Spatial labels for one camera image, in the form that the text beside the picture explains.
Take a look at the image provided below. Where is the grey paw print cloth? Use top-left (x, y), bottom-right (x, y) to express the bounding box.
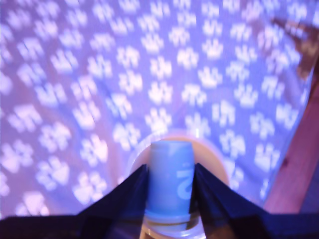
top-left (0, 0), bottom-right (318, 211)

